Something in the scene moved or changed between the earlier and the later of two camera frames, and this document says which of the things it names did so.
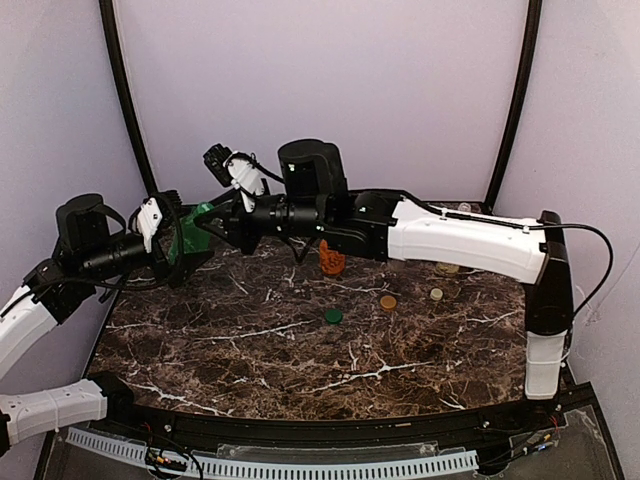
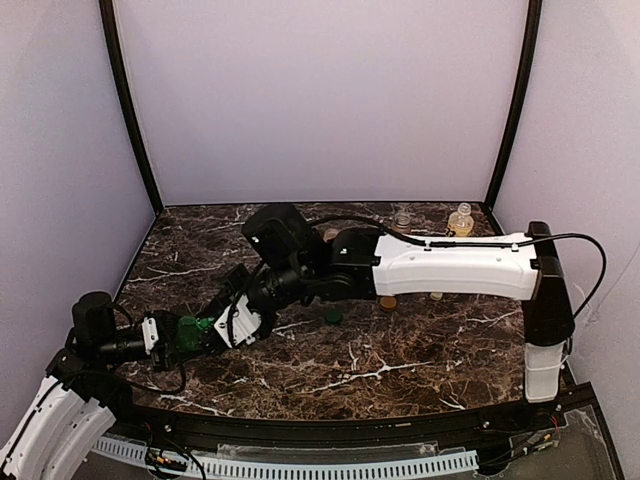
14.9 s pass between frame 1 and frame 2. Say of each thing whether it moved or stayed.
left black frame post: stayed
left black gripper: moved
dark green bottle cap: stayed
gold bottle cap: stayed
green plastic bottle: moved
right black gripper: moved
